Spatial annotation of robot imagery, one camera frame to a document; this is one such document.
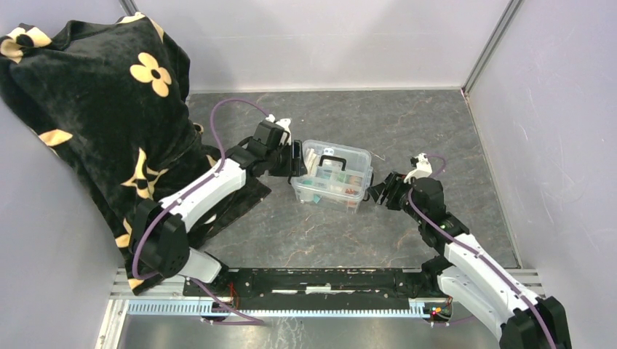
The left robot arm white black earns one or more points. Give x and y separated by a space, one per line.
159 240

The clear first aid box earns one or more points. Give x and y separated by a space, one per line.
332 194

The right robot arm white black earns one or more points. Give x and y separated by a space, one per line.
517 316

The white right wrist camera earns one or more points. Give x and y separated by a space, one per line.
421 168

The clear box lid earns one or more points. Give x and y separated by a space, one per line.
330 161

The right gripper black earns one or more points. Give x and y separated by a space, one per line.
389 189

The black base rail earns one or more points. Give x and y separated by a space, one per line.
326 288

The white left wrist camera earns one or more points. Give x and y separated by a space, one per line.
283 123

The black blanket with cream flowers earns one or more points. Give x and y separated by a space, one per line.
110 101

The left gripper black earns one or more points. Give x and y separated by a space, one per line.
295 166

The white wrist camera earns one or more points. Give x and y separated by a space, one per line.
283 123
421 168

